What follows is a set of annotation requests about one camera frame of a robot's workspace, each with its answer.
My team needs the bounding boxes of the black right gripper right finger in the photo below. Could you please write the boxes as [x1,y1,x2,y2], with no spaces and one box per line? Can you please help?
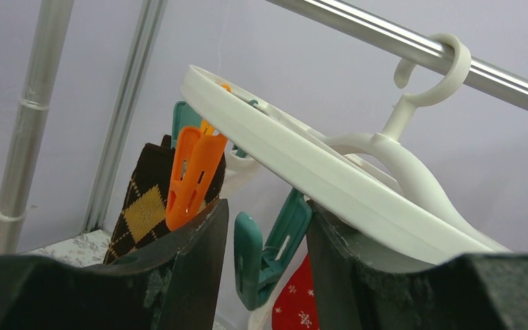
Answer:
[307,202,528,329]

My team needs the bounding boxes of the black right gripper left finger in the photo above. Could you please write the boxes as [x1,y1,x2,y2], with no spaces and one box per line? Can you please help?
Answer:
[0,199,229,329]

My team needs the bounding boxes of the white round clip hanger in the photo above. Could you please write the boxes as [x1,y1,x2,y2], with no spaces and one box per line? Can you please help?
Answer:
[180,34,505,265]

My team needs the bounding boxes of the orange clothes clip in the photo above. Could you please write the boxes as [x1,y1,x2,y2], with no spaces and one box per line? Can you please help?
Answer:
[166,120,228,231]

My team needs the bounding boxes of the red white hanging sock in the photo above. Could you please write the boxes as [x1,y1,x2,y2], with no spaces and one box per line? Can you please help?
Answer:
[272,254,320,330]

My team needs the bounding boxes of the brown argyle sock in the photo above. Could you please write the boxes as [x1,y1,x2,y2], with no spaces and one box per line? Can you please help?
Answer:
[103,134,227,266]

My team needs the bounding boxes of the floral patterned table mat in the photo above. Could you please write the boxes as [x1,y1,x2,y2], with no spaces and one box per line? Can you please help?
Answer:
[23,230,110,267]

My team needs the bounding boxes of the silver drying rack frame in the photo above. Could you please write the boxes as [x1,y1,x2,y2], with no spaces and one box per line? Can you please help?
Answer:
[0,1,528,254]

